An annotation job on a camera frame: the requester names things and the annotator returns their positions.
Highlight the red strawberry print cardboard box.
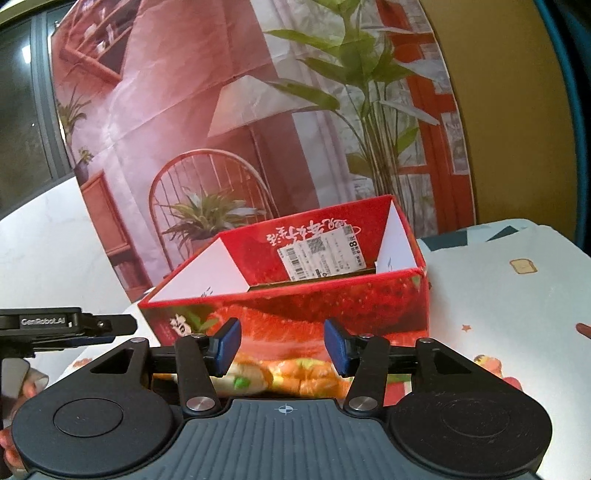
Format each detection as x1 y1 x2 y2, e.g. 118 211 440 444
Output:
137 194 433 364

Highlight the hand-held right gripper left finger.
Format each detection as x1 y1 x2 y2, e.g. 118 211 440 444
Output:
88 318 242 418

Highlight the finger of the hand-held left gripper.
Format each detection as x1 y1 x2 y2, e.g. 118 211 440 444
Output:
69 314 138 347

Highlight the person's left hand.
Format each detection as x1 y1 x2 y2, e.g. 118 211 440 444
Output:
0 357 49 480

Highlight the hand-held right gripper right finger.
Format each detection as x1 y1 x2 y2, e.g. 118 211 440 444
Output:
323 318 481 418

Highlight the dark glass window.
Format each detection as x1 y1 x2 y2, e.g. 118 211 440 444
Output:
0 9 77 217

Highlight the wall poster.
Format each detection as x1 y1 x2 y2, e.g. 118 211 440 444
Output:
50 0 477 306

